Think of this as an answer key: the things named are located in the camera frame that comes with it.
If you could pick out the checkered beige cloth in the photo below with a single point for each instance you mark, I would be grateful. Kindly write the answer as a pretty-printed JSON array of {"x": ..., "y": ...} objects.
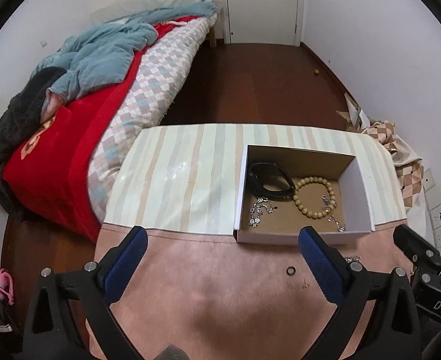
[{"x": 407, "y": 164}]

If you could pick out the torn cardboard pieces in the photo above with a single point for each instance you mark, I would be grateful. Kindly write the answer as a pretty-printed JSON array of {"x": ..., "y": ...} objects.
[{"x": 356, "y": 119}]

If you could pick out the black wristband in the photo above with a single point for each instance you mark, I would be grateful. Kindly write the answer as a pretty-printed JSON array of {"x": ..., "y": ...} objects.
[{"x": 268, "y": 180}]

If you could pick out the bed with checkered mattress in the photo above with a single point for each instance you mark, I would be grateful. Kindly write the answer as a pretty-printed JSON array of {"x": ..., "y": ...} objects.
[{"x": 37, "y": 29}]

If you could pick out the pink object on floor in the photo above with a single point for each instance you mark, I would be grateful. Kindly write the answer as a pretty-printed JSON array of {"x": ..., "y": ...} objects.
[{"x": 6, "y": 287}]

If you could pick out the black fuzzy blanket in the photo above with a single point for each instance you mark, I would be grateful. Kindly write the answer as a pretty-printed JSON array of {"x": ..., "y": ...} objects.
[{"x": 19, "y": 122}]

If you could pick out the white door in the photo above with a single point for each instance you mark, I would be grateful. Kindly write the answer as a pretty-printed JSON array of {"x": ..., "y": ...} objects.
[{"x": 278, "y": 22}]

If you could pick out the white power strip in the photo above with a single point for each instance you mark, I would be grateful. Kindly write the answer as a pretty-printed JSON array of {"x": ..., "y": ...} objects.
[{"x": 432, "y": 193}]

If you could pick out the blue quilt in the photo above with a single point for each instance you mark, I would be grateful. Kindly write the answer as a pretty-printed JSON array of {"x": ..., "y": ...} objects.
[{"x": 102, "y": 55}]

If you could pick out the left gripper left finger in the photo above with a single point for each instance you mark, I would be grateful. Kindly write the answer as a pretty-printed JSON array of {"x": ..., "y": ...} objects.
[{"x": 51, "y": 331}]

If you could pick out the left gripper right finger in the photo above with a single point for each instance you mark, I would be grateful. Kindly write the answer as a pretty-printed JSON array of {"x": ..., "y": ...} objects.
[{"x": 393, "y": 330}]

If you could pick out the white cardboard jewelry box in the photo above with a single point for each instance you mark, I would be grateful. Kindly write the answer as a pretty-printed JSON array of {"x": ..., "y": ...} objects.
[{"x": 330, "y": 195}]

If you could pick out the striped glossy table mat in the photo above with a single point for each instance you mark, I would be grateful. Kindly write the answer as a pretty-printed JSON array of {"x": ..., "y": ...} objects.
[{"x": 186, "y": 178}]

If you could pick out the red blanket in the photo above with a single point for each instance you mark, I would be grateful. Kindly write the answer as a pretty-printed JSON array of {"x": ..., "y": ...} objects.
[{"x": 66, "y": 170}]

